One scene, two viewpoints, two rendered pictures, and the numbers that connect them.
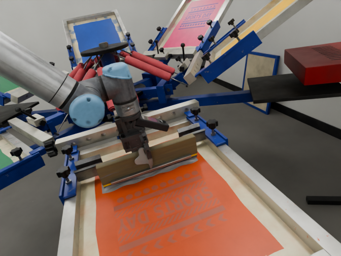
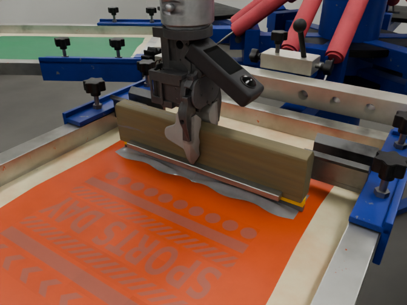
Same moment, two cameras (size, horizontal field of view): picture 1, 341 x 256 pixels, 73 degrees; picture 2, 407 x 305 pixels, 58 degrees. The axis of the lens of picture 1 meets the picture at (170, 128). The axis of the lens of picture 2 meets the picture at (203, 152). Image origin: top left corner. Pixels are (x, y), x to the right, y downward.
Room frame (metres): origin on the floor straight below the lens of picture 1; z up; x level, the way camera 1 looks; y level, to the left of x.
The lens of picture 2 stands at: (0.33, -0.29, 1.31)
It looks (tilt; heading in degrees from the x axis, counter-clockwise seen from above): 30 degrees down; 46
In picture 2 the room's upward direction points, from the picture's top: straight up
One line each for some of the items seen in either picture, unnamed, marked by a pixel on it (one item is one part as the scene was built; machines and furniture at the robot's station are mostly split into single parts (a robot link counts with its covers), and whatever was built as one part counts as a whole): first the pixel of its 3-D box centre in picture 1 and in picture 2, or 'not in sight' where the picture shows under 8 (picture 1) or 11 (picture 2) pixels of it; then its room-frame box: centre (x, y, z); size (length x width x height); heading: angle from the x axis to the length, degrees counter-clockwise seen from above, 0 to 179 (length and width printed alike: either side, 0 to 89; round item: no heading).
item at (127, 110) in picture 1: (127, 107); (185, 10); (0.68, 0.12, 1.22); 0.08 x 0.08 x 0.05
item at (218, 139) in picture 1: (205, 132); (387, 182); (0.87, -0.14, 0.97); 0.30 x 0.05 x 0.07; 13
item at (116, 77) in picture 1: (118, 83); not in sight; (0.68, 0.12, 1.30); 0.09 x 0.08 x 0.11; 105
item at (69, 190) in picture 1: (72, 175); (125, 106); (0.74, 0.40, 0.97); 0.30 x 0.05 x 0.07; 13
